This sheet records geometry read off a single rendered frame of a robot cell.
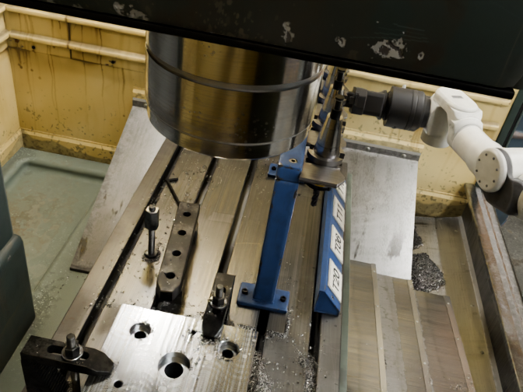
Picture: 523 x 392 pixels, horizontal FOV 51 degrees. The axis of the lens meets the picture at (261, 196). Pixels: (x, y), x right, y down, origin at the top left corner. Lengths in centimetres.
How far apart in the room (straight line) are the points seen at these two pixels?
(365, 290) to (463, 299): 31
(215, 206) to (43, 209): 67
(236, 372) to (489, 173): 54
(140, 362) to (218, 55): 56
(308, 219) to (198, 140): 86
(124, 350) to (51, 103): 115
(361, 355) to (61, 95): 120
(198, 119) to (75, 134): 148
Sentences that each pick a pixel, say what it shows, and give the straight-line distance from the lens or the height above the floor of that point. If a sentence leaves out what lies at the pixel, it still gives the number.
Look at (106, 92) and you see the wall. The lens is 180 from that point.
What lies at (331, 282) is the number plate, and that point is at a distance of 109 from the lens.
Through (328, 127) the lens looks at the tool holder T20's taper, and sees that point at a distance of 90.
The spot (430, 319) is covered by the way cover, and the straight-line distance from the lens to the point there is 145.
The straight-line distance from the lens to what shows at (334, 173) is 90.
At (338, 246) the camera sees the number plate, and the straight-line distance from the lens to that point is 120.
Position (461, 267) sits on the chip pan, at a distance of 170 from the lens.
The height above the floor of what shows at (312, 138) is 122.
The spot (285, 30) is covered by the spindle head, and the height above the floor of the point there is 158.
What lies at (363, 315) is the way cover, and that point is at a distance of 134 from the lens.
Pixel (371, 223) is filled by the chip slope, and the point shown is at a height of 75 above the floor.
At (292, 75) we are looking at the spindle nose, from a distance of 45.
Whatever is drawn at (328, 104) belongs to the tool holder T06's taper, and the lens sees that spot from 100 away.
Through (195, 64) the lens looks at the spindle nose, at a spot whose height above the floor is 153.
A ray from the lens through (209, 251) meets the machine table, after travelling 118.
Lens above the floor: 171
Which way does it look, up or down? 37 degrees down
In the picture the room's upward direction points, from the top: 10 degrees clockwise
